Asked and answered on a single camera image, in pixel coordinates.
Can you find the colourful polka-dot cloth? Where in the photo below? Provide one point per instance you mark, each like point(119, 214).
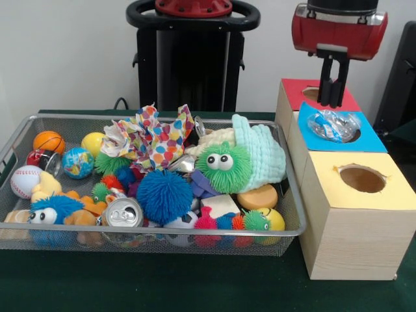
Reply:
point(156, 139)

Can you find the black upright panel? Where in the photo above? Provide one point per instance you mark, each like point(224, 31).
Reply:
point(403, 65)

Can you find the white baseball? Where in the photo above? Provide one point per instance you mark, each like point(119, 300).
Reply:
point(24, 182)

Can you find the silver-top drink can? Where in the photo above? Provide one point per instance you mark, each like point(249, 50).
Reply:
point(122, 214)

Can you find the mint green cloth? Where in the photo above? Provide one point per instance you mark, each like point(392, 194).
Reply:
point(269, 156)

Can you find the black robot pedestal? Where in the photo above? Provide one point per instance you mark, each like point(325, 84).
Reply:
point(195, 65)

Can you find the crushed clear plastic bottle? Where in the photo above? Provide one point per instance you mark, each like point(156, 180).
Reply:
point(331, 126)

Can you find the cream knit cloth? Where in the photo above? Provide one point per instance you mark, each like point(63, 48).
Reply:
point(214, 138)

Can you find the yellow smiley ball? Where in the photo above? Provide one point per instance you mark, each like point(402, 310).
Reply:
point(276, 221)

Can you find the green spiky ball with eyes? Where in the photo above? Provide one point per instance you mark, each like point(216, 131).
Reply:
point(110, 162)

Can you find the shallow silver mesh bin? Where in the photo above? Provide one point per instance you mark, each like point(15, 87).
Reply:
point(286, 195)

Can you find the dark green table cloth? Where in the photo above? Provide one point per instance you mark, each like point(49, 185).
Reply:
point(162, 286)

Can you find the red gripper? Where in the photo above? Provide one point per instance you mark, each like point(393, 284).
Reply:
point(338, 34)

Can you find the round orange sponge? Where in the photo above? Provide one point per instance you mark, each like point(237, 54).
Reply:
point(256, 196)

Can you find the green spiky rubber ball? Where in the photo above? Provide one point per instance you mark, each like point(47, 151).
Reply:
point(227, 177)

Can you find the rainbow spiky caterpillar toy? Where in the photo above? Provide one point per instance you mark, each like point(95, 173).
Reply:
point(206, 222)

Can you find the blue spiky rubber ball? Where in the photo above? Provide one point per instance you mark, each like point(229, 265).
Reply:
point(164, 195)

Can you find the wooden three-hole box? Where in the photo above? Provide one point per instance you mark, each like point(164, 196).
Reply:
point(357, 247)

